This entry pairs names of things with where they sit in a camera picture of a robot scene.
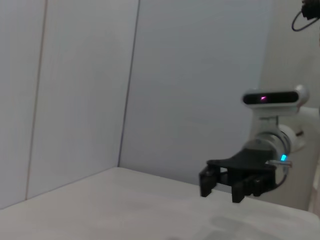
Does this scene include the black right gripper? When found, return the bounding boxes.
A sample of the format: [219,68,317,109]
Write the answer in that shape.
[198,147,276,204]

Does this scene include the right gripper silver plug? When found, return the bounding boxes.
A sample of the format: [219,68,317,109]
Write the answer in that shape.
[265,159,293,168]

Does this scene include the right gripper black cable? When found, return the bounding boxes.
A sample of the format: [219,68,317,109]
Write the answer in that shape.
[273,163,293,191]

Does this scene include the black looped overhead cable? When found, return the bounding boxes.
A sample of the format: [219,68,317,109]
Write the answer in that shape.
[291,0,320,32]

